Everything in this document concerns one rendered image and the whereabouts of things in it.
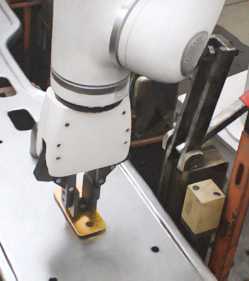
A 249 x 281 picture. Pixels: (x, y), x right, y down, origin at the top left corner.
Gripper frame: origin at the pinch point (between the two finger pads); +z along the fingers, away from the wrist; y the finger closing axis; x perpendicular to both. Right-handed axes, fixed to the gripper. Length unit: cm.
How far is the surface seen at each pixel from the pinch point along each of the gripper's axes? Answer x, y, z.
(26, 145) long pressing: -14.4, 1.7, 3.0
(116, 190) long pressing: -2.0, -6.2, 3.0
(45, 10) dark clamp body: -51, -16, 4
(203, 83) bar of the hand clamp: -0.4, -15.3, -12.6
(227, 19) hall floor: -188, -167, 103
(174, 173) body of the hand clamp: 0.2, -13.1, 0.4
